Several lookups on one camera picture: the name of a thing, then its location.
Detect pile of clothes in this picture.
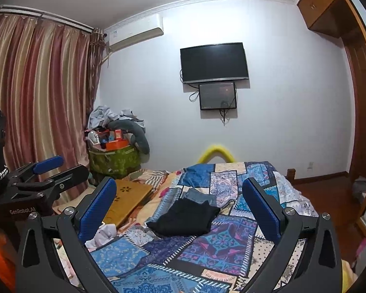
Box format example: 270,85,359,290
87,105,146,130

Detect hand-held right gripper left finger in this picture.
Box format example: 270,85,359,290
15,177,120,293

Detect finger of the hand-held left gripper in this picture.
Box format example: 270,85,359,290
9,155,65,184
26,164,90,201

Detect wooden lap desk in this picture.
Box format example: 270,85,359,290
102,178,153,228

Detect grey pillow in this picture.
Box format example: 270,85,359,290
108,119,151,155

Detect yellow foam tube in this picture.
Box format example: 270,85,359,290
197,144,235,164

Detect small black monitor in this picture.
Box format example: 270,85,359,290
199,81,238,111

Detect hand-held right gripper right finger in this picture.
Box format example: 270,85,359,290
242,177,344,293

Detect pink striped curtain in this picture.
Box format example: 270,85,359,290
0,12,106,187

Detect green storage box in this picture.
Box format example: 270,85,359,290
88,144,142,181

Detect orange striped cloth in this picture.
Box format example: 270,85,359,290
126,168,170,195

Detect white air conditioner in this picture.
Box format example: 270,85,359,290
105,13,165,52

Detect black pants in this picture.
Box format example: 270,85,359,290
146,197,222,238

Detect blue patchwork blanket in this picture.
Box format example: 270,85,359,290
53,160,321,293

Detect wall-mounted black television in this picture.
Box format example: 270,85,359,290
180,42,250,85

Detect grey bag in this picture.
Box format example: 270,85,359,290
352,177,366,204

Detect curtain rail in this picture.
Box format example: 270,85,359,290
0,4,106,36

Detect white crumpled cloth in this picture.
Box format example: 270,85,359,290
85,223,118,250

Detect beige floral blanket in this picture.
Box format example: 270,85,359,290
145,171,186,224

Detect orange box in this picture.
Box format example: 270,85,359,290
105,130,130,152

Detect wooden wardrobe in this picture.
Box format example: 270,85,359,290
296,0,366,242

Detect blue jeans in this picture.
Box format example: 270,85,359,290
183,188,218,207

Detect orange object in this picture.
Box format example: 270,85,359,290
0,241,16,293

